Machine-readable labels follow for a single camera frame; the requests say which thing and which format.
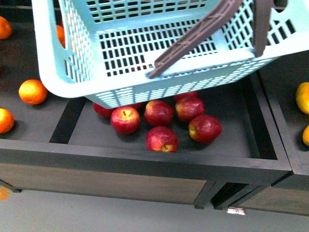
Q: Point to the orange fruit left lower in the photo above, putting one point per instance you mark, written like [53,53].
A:
[6,121]

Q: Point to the red apple left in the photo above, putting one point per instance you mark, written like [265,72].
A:
[125,120]

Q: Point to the yellow fruit right lower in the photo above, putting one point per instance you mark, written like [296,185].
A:
[305,136]

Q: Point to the red apple upper right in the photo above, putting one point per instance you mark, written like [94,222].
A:
[188,108]

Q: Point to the red apple front centre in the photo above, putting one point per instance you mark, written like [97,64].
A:
[161,139]

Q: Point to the yellow fruit right upper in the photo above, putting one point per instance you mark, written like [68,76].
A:
[302,97]

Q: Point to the red apple middle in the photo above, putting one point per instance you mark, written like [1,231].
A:
[158,113]

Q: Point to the brown basket handle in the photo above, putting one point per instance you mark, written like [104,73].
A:
[209,24]

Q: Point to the orange fruit left upper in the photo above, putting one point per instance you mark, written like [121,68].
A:
[33,92]

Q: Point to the light blue plastic basket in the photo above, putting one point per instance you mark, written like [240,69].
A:
[111,46]

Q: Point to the dark wooden display stand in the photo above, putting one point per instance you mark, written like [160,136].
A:
[62,145]

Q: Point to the red apple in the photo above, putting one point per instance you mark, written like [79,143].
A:
[188,108]
[204,129]
[125,120]
[158,113]
[161,139]

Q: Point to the yellow fruit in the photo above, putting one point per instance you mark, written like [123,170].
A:
[302,97]
[305,136]

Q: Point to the orange fruit far top-left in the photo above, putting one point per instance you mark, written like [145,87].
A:
[5,28]

